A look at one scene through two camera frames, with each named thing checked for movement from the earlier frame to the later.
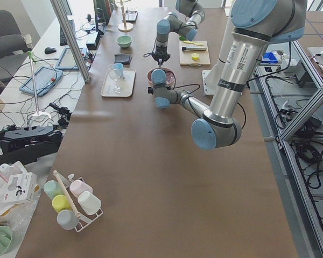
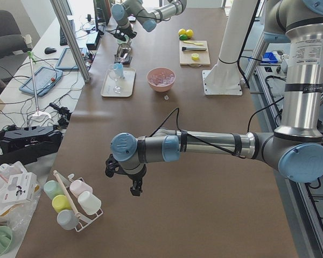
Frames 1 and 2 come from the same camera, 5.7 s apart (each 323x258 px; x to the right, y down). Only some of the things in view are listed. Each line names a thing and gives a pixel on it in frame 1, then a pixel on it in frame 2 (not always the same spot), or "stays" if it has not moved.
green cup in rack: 52,188 stays
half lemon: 195,56 stays
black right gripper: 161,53 -> 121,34
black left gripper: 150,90 -> 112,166
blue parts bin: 269,57 stays
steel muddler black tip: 193,48 stays
